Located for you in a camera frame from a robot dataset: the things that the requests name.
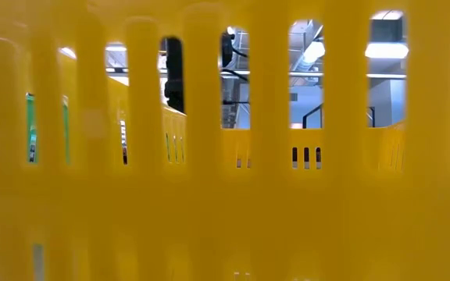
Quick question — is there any yellow slotted plastic basket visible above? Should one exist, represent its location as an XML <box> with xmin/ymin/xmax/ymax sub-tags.
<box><xmin>0</xmin><ymin>0</ymin><xmax>450</xmax><ymax>281</ymax></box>

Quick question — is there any white ceiling light panel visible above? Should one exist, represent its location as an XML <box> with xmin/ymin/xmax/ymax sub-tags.
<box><xmin>364</xmin><ymin>41</ymin><xmax>409</xmax><ymax>59</ymax></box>
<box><xmin>371</xmin><ymin>10</ymin><xmax>405</xmax><ymax>20</ymax></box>

